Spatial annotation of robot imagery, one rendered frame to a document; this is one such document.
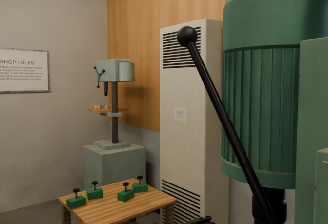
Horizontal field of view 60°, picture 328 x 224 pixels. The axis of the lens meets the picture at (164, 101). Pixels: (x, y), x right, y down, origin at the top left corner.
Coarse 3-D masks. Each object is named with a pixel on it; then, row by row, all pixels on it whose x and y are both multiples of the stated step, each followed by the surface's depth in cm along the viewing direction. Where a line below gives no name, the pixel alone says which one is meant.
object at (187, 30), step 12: (180, 36) 46; (192, 36) 46; (192, 48) 46; (204, 72) 44; (204, 84) 44; (216, 96) 42; (216, 108) 42; (228, 120) 41; (228, 132) 40; (240, 144) 39; (240, 156) 39; (252, 168) 38; (252, 180) 37; (252, 192) 37; (264, 204) 36; (264, 216) 36
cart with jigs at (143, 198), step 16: (80, 192) 215; (96, 192) 203; (112, 192) 215; (128, 192) 202; (144, 192) 215; (160, 192) 215; (64, 208) 202; (80, 208) 187; (96, 208) 187; (112, 208) 187; (128, 208) 187; (144, 208) 187
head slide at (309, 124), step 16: (304, 48) 39; (320, 48) 37; (304, 64) 39; (320, 64) 37; (304, 80) 39; (320, 80) 37; (304, 96) 39; (320, 96) 37; (304, 112) 39; (320, 112) 37; (304, 128) 39; (320, 128) 37; (304, 144) 39; (320, 144) 37; (304, 160) 39; (304, 176) 39; (304, 192) 39; (304, 208) 39
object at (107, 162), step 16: (96, 64) 294; (112, 64) 265; (128, 64) 256; (96, 80) 295; (112, 80) 267; (128, 80) 257; (112, 96) 281; (96, 112) 279; (112, 112) 283; (112, 128) 284; (96, 144) 290; (112, 144) 280; (128, 144) 288; (96, 160) 267; (112, 160) 264; (128, 160) 275; (144, 160) 286; (96, 176) 268; (112, 176) 265; (128, 176) 276; (144, 176) 287
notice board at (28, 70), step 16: (0, 48) 286; (16, 48) 295; (0, 64) 287; (16, 64) 296; (32, 64) 306; (48, 64) 317; (0, 80) 288; (16, 80) 297; (32, 80) 307; (48, 80) 317
